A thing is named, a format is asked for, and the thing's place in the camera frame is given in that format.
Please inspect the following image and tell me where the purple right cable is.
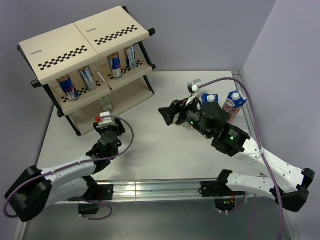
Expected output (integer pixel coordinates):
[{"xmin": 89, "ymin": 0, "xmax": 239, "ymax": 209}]
[{"xmin": 197, "ymin": 77, "xmax": 285, "ymax": 240}]

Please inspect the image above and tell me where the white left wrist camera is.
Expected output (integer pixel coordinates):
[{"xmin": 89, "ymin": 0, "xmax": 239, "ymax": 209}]
[{"xmin": 95, "ymin": 111, "xmax": 116, "ymax": 129}]

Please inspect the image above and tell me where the glass bottle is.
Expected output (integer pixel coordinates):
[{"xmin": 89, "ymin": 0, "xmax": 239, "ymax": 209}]
[{"xmin": 98, "ymin": 95, "xmax": 113, "ymax": 112}]

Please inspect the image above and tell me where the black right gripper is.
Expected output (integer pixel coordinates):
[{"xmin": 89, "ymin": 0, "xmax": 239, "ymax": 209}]
[{"xmin": 158, "ymin": 93, "xmax": 213, "ymax": 139}]

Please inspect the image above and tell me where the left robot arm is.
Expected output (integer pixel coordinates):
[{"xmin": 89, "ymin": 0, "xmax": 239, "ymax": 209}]
[{"xmin": 3, "ymin": 117, "xmax": 126, "ymax": 222}]

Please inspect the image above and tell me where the beige three-tier shelf rack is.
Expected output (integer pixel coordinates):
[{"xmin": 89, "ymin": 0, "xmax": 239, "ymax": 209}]
[{"xmin": 17, "ymin": 6, "xmax": 156, "ymax": 136}]

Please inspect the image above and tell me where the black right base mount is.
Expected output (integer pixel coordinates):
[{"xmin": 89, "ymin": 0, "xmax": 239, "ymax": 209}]
[{"xmin": 198, "ymin": 179, "xmax": 247, "ymax": 213}]

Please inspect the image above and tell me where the pineapple juice carton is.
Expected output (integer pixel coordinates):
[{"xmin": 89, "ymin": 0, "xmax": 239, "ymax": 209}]
[{"xmin": 201, "ymin": 93, "xmax": 219, "ymax": 105}]

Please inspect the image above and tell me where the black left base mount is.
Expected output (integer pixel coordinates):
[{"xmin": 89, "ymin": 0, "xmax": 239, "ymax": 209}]
[{"xmin": 67, "ymin": 184, "xmax": 114, "ymax": 221}]

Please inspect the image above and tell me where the aluminium rail frame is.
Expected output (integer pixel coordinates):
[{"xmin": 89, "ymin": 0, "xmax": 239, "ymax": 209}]
[{"xmin": 12, "ymin": 70, "xmax": 301, "ymax": 240}]

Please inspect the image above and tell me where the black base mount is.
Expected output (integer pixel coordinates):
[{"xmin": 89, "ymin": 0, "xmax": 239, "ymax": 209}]
[
  {"xmin": 198, "ymin": 179, "xmax": 247, "ymax": 213},
  {"xmin": 67, "ymin": 184, "xmax": 114, "ymax": 221}
]

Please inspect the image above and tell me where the energy drink can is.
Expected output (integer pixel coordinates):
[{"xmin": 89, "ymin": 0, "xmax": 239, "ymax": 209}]
[
  {"xmin": 107, "ymin": 52, "xmax": 123, "ymax": 80},
  {"xmin": 56, "ymin": 74, "xmax": 79, "ymax": 102},
  {"xmin": 123, "ymin": 45, "xmax": 138, "ymax": 69},
  {"xmin": 78, "ymin": 65, "xmax": 97, "ymax": 91}
]

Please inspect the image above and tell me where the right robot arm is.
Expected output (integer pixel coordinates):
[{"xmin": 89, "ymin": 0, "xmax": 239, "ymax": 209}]
[{"xmin": 158, "ymin": 98, "xmax": 315, "ymax": 212}]

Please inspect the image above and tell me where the red grape juice carton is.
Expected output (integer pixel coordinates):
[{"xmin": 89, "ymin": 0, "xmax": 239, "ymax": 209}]
[{"xmin": 222, "ymin": 90, "xmax": 248, "ymax": 124}]

